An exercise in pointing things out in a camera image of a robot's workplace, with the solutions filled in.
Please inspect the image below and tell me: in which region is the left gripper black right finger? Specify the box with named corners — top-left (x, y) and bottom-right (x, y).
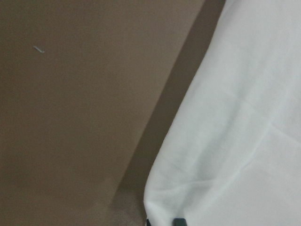
top-left (173, 218), bottom-right (187, 226)

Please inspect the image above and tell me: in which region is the white long-sleeve printed shirt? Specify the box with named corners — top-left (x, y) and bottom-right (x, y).
top-left (143, 0), bottom-right (301, 226)

